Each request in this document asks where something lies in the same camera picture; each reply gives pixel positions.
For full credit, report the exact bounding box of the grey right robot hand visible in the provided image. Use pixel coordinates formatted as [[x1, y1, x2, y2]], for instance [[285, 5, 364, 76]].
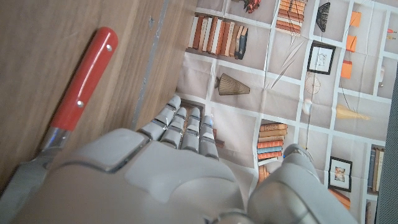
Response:
[[9, 95, 358, 224]]

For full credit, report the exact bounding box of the grey tape outline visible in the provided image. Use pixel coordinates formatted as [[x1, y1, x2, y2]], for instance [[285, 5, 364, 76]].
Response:
[[130, 0, 170, 130]]

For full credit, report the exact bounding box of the red-handled knife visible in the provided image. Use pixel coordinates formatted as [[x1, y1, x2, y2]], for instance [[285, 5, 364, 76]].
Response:
[[0, 26, 119, 215]]

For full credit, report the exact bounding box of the printed bookshelf backdrop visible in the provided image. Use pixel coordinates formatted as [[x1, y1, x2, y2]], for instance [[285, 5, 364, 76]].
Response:
[[174, 0, 398, 224]]

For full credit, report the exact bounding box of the dark perforated panel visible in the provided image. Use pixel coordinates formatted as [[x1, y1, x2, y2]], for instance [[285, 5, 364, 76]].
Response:
[[374, 62, 398, 224]]

